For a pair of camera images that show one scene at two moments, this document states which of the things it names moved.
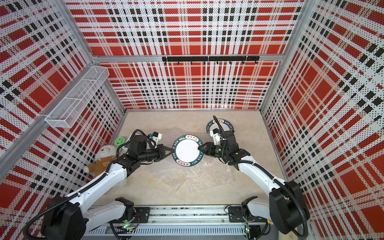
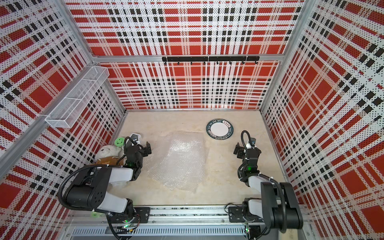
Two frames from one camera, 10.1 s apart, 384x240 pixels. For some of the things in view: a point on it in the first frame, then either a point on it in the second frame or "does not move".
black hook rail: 216,59 does not move
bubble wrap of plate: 212,172 → 178,160
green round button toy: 119,141 does not move
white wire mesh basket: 68,111 does not move
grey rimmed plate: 186,152 → 219,129
